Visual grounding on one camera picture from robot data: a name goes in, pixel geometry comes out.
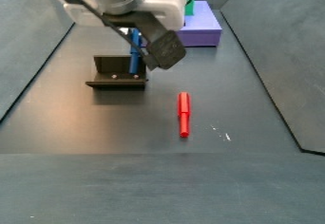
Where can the blue peg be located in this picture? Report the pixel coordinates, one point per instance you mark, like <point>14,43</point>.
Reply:
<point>136,37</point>

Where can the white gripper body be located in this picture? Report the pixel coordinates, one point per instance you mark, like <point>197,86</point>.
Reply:
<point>169,11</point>

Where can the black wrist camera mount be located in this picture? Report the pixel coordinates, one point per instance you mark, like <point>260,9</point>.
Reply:
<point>165,50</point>

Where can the red peg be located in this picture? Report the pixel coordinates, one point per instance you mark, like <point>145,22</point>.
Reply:
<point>184,113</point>

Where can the purple base block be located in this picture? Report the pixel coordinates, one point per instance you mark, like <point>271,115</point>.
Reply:
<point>198,30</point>

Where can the green U-shaped block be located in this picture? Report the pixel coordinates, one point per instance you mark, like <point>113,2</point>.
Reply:
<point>189,11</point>

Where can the black angled fixture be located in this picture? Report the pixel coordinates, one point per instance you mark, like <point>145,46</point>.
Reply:
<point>117,71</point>

